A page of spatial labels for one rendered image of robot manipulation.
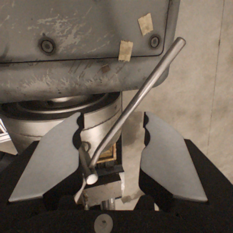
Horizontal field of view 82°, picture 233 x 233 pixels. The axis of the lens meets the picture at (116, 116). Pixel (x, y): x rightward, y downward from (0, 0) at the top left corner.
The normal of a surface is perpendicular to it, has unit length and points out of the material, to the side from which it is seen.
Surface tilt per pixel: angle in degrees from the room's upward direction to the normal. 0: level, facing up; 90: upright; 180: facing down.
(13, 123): 35
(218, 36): 1
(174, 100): 0
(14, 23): 0
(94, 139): 23
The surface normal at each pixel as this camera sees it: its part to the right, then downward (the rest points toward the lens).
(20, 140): -0.33, 0.47
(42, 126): 0.03, 0.48
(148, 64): 0.25, 0.52
